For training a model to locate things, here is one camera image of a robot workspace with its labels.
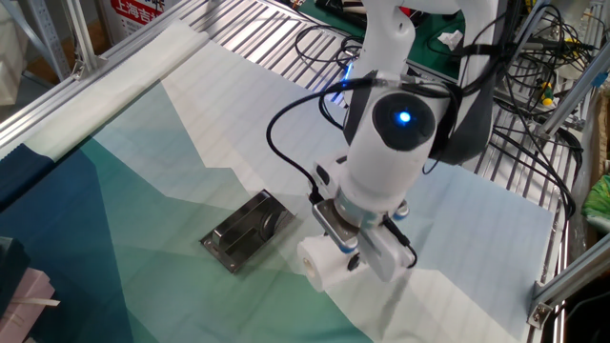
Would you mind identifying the grey perforated steel angle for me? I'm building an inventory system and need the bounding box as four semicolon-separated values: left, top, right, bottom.
26;0;72;81

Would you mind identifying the long aluminium frame rail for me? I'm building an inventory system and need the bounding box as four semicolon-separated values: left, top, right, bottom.
0;0;211;149

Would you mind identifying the brown cardboard box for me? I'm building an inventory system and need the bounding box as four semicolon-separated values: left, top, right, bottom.
590;90;610;187

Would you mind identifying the pale paper strip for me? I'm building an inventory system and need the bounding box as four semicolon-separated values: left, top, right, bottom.
10;296;62;308

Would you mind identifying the aluminium frame post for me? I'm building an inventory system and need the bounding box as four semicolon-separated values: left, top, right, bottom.
61;0;110;80
526;232;610;330
538;45;610;139
504;0;549;82

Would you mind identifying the black camera cable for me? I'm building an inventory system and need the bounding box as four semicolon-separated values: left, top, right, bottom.
265;76;382;205

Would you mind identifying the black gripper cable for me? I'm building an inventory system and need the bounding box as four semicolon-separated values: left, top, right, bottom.
382;214;419;270

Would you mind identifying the crumpled white tissue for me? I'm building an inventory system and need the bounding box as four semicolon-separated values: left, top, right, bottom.
437;30;464;51

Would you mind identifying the pink box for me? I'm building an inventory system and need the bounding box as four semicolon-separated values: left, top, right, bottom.
0;267;56;343

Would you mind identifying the white toilet paper roll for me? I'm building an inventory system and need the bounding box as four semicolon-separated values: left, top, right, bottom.
296;232;371;293

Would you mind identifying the blue green white tablecloth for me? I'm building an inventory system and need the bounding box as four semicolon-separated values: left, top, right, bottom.
0;18;558;343

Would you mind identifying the shiny metal toilet paper holder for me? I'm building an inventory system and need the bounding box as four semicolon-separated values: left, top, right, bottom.
199;189;295;274

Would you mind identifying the yellow green screwdriver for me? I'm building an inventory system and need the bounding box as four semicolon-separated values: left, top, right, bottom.
539;80;556;108

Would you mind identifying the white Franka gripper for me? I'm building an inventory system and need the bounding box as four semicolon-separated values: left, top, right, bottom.
346;223;417;283

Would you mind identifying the black cable tangle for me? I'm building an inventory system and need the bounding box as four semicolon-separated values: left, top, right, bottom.
499;0;597;120

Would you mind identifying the black cable loop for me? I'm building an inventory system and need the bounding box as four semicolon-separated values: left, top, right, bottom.
294;24;366;71

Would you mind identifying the black cable bundle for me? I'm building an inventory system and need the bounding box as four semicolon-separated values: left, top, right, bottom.
490;71;585;223

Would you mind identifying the green plastic bag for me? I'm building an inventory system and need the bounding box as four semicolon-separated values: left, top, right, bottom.
581;174;610;234

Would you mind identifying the red white printed sign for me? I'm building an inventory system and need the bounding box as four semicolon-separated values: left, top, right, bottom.
109;0;166;37

